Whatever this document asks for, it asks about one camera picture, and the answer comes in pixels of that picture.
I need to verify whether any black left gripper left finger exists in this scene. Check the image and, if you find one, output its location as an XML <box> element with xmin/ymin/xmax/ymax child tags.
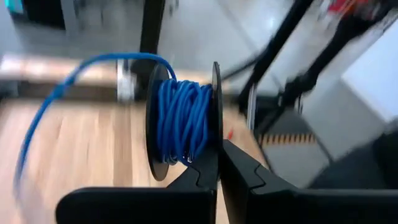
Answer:
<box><xmin>55</xmin><ymin>145</ymin><xmax>220</xmax><ymax>224</ymax></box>

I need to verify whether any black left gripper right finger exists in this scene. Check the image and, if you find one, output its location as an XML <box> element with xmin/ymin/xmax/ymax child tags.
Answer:
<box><xmin>219</xmin><ymin>139</ymin><xmax>398</xmax><ymax>224</ymax></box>

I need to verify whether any black cord spool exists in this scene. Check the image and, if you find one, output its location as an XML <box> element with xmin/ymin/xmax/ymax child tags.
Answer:
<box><xmin>145</xmin><ymin>60</ymin><xmax>224</xmax><ymax>182</ymax></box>

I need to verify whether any thin blue cord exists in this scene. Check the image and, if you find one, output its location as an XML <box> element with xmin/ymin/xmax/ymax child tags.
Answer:
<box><xmin>13</xmin><ymin>52</ymin><xmax>216</xmax><ymax>195</ymax></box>

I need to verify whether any hazard-striped black box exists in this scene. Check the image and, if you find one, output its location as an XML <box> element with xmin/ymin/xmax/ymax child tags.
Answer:
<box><xmin>257</xmin><ymin>133</ymin><xmax>317</xmax><ymax>146</ymax></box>

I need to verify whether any large white box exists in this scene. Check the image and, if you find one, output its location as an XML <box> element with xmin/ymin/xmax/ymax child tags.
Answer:
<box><xmin>302</xmin><ymin>18</ymin><xmax>398</xmax><ymax>163</ymax></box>

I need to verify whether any silver arm base bracket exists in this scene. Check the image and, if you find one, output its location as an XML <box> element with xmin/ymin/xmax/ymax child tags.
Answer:
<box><xmin>116</xmin><ymin>58</ymin><xmax>137</xmax><ymax>103</ymax></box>

